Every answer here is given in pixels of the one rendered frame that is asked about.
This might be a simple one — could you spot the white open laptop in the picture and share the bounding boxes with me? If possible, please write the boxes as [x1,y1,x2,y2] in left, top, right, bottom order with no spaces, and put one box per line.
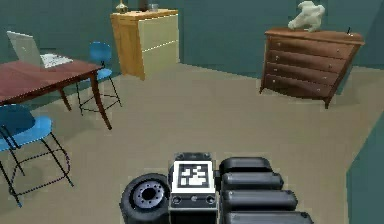
[6,30,74,70]

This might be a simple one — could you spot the light wood cream cabinet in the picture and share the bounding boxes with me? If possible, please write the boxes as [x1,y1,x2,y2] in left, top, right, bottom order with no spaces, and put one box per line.
[110,8,181,82]

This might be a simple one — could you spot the dark brown chest of drawers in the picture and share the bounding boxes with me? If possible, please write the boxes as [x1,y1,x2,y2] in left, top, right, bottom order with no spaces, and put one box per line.
[259,27,366,110]

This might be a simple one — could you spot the white sculpture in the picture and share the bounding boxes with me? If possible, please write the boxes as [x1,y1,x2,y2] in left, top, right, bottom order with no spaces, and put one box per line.
[287,0,326,33]

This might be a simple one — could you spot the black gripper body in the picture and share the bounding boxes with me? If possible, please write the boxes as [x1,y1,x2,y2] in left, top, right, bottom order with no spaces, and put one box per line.
[119,172,172,224]

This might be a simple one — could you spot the reddish brown wooden table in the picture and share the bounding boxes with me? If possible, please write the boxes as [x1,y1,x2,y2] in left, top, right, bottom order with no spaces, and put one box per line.
[0,59,113,131]

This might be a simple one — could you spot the golden vase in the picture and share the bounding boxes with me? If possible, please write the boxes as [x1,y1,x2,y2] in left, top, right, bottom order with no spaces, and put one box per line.
[115,0,129,15]

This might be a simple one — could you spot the blue chair with black legs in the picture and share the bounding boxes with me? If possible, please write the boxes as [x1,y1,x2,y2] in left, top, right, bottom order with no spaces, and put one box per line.
[0,103,75,208]
[75,41,123,116]

